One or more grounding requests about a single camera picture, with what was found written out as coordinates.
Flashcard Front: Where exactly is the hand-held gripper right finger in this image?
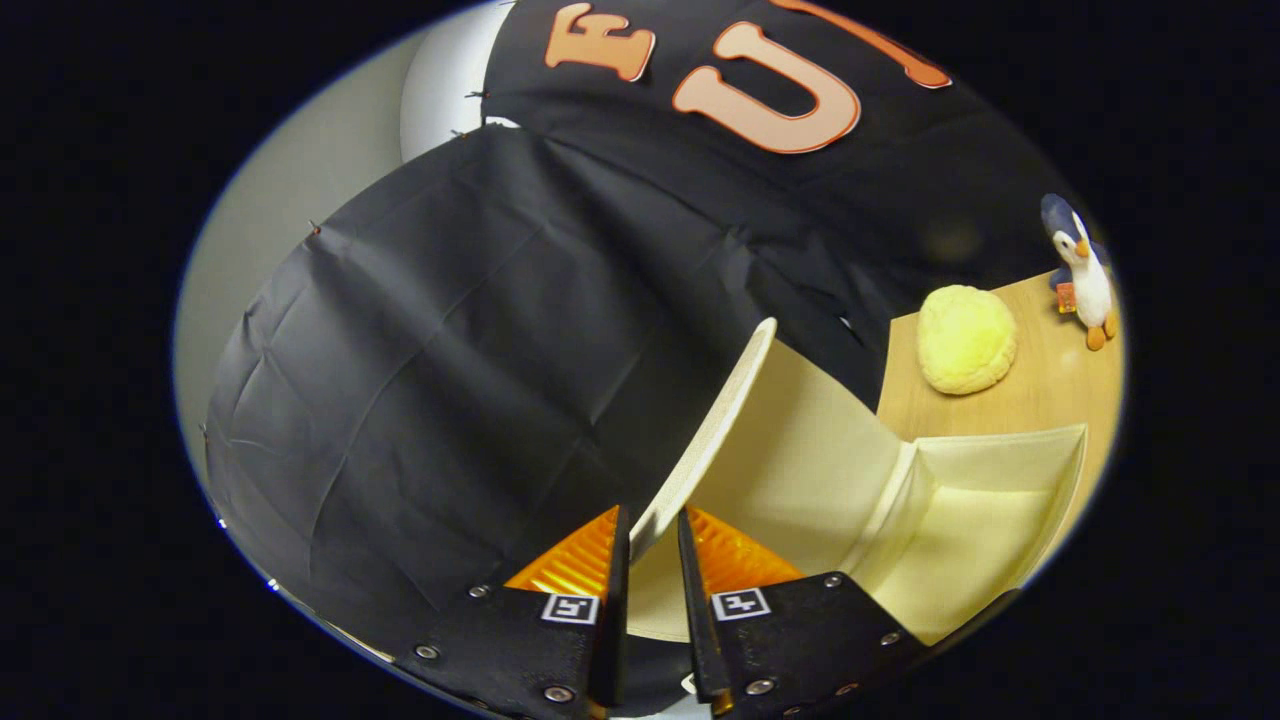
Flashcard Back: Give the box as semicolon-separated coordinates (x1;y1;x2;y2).
677;507;928;720

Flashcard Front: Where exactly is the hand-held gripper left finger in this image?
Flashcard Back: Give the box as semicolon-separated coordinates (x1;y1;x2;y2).
395;505;632;720

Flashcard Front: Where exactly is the cream fabric storage box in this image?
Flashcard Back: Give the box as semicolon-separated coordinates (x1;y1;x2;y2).
625;318;1089;647

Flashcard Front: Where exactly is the yellow bun plush toy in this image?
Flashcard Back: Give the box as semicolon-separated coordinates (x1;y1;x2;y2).
917;285;1019;396

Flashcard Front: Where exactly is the blue white penguin plush toy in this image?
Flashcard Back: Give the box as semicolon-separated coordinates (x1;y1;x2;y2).
1040;193;1119;352

